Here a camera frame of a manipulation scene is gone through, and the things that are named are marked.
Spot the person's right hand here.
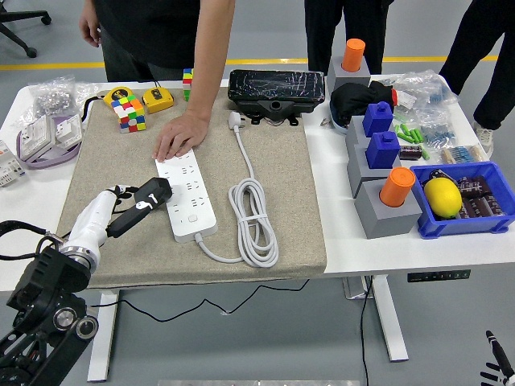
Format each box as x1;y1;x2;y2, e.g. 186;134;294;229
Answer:
79;2;102;47

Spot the person's left hand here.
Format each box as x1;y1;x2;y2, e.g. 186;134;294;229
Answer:
152;111;211;162

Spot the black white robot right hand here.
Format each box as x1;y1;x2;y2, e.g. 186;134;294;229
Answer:
479;330;515;386

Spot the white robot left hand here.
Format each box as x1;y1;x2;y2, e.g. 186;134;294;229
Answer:
64;183;158;262

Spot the black plug adapter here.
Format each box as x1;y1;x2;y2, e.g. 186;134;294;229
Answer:
134;176;174;208

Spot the white power strip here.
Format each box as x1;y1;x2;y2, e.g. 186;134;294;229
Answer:
154;150;219;244

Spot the thin black plug cord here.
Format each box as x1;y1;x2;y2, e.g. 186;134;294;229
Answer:
90;278;311;322

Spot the square yellow tape measure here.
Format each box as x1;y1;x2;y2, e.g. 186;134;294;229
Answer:
136;78;175;115

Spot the person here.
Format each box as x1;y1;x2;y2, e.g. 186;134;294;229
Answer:
302;0;398;76
94;0;202;84
438;0;515;158

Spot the multicolour puzzle cube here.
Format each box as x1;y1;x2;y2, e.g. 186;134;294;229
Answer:
110;95;147;134
182;68;195;101

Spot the purple tray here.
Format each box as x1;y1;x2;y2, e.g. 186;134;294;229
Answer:
15;114;85;170

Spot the round yellow tape measure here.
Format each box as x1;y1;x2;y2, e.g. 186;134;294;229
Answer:
80;85;134;122

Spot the black office chair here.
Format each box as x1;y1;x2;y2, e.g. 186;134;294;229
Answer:
0;0;52;59

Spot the grey-brown mat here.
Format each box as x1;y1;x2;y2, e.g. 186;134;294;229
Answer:
51;85;328;291

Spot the clear bag of metal nuts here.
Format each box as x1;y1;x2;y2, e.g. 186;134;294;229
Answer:
26;74;80;118

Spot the white table leg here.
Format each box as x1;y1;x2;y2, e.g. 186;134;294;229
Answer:
87;289;121;383
369;275;410;362

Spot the white circuit breaker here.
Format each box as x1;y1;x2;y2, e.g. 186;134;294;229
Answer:
0;138;27;188

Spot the black table control panel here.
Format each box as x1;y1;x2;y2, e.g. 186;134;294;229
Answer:
406;269;472;283

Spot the black wrapped device box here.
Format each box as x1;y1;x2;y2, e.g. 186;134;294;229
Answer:
227;68;326;126

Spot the blue plastic bin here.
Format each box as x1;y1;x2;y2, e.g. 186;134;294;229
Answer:
409;161;515;240

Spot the grey box under table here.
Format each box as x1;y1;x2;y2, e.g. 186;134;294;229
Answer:
342;276;375;301

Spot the yellow lemon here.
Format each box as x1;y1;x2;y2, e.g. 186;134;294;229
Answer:
424;177;463;220

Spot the grey block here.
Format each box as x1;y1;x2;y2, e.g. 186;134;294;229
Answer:
346;141;403;199
353;179;423;240
326;55;372;92
344;115;398;146

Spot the black cloth bundle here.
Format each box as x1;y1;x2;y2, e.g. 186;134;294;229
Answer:
329;80;398;125

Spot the orange cylinder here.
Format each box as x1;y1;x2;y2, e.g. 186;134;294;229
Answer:
379;166;416;208
341;38;366;73

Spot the black metal clip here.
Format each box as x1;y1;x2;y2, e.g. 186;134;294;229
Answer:
426;168;459;186

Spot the blue block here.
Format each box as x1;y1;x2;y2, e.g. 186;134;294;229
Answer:
365;130;402;169
361;101;394;138

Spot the clear bag of taped resistors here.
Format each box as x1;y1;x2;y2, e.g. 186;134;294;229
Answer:
439;143;490;165

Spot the white label card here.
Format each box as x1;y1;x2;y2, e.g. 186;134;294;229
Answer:
396;90;418;109

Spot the clear bag of blue resistors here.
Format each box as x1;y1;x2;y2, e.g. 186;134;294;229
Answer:
393;68;459;117
416;110;458;146

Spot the white power strip cord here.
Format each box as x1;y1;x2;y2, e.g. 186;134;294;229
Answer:
194;110;280;269

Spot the white switch box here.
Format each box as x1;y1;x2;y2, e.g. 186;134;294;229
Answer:
19;116;57;160
54;114;84;146

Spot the black hanging cable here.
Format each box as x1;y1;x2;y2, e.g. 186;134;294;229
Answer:
359;276;373;386

